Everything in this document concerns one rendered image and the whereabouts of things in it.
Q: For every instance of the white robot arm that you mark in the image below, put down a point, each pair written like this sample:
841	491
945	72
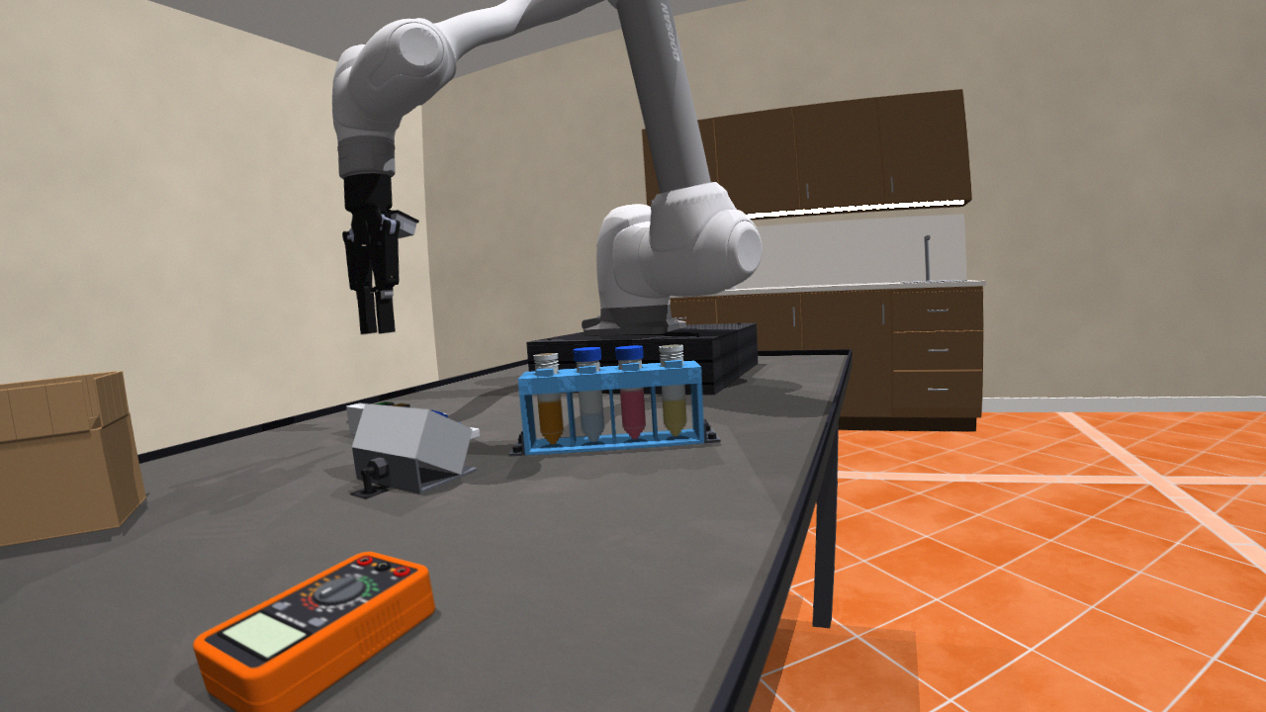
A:
691	242

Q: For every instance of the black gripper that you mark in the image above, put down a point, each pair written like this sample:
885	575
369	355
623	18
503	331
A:
368	196

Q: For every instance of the dark grey table edge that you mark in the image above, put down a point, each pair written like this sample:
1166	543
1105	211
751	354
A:
735	677

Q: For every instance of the orange digital multimeter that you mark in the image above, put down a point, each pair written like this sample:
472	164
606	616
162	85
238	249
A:
280	654

